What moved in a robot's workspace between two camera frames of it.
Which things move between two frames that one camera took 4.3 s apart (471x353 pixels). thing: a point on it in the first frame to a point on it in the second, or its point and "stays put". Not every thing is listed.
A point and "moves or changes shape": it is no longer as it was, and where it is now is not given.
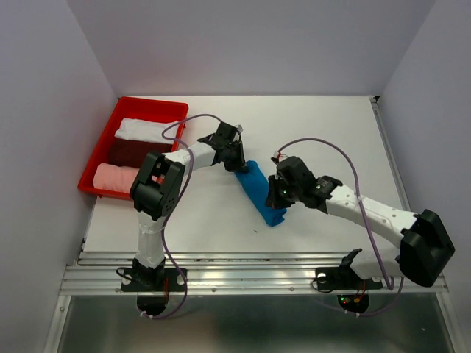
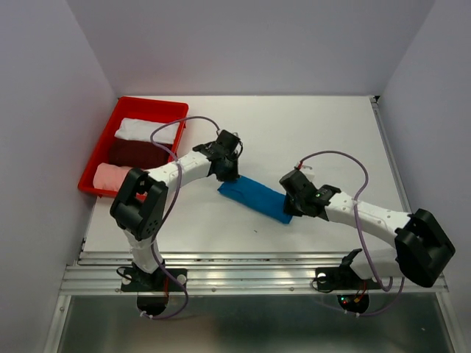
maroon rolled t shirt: (134, 152) stays put
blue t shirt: (255, 182) moves or changes shape
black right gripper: (273, 199) to (289, 209)
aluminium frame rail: (238, 273) stays put
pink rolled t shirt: (115, 178) stays put
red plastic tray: (134, 109) stays put
